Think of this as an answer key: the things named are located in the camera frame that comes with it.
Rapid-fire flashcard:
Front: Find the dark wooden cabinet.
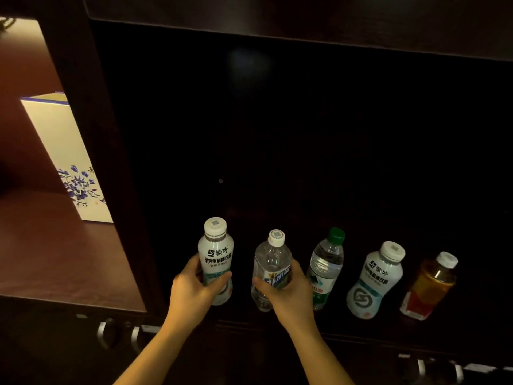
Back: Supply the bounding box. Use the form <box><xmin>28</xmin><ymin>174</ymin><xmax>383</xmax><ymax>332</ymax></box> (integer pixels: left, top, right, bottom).
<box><xmin>0</xmin><ymin>0</ymin><xmax>513</xmax><ymax>385</ymax></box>

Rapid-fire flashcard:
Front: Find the person's right hand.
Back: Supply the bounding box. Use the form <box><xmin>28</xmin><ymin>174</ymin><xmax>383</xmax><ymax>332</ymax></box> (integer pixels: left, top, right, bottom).
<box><xmin>253</xmin><ymin>259</ymin><xmax>317</xmax><ymax>332</ymax></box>

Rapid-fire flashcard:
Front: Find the clear bottle with green cap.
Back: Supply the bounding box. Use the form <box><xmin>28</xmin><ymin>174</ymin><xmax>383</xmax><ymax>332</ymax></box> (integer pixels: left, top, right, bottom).
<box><xmin>306</xmin><ymin>227</ymin><xmax>346</xmax><ymax>311</ymax></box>

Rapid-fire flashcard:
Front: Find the clear bottle with white cap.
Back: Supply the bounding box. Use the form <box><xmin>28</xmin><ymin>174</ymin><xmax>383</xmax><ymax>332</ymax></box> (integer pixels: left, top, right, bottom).
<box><xmin>251</xmin><ymin>229</ymin><xmax>293</xmax><ymax>312</ymax></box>

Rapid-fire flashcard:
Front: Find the person's left forearm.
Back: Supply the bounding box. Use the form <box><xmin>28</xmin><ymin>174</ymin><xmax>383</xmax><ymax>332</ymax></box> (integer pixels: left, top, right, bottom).
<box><xmin>114</xmin><ymin>314</ymin><xmax>201</xmax><ymax>385</ymax></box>

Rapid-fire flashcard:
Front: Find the person's right forearm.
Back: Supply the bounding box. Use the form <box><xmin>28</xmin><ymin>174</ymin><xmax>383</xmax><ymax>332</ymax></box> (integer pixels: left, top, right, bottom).
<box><xmin>286</xmin><ymin>321</ymin><xmax>356</xmax><ymax>385</ymax></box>

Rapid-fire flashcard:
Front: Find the white box with blue flowers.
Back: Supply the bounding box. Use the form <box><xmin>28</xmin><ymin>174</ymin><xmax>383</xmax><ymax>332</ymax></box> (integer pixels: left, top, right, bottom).
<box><xmin>20</xmin><ymin>91</ymin><xmax>114</xmax><ymax>224</ymax></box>

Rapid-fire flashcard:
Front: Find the white milk drink bottle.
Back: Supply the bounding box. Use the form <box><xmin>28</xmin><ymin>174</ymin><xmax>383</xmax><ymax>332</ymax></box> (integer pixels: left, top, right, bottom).
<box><xmin>346</xmin><ymin>241</ymin><xmax>406</xmax><ymax>320</ymax></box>
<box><xmin>197</xmin><ymin>217</ymin><xmax>235</xmax><ymax>306</ymax></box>

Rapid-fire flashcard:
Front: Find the amber tea bottle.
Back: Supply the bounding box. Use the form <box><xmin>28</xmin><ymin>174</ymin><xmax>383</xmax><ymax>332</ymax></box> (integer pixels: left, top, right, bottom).
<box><xmin>400</xmin><ymin>251</ymin><xmax>459</xmax><ymax>321</ymax></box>

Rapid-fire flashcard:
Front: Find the person's left hand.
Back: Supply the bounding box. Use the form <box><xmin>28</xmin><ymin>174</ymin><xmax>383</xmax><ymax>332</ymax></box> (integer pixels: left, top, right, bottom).
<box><xmin>168</xmin><ymin>254</ymin><xmax>232</xmax><ymax>328</ymax></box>

